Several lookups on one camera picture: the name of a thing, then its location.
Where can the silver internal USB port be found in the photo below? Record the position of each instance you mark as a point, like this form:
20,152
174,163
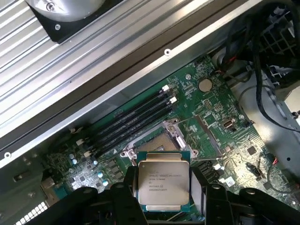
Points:
228,124

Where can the black plastic grid bracket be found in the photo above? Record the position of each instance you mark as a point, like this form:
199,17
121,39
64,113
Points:
277,39

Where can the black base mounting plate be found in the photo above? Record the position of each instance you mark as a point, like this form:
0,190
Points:
55,30

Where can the grey metal PC case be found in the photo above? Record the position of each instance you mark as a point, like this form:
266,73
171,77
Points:
140,68

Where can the green motherboard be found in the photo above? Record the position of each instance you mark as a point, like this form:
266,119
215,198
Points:
206,110

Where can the silver coin cell battery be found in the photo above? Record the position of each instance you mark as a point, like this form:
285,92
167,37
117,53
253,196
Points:
204,84

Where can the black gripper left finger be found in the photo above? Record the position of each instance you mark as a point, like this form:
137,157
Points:
122,199

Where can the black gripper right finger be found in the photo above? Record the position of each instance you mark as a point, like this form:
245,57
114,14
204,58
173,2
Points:
211,197

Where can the CPU socket with metal frame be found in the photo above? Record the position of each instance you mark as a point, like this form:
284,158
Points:
161,140

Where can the black RAM slot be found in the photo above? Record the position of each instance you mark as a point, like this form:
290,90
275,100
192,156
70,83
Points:
136,122
126,112
140,127
131,117

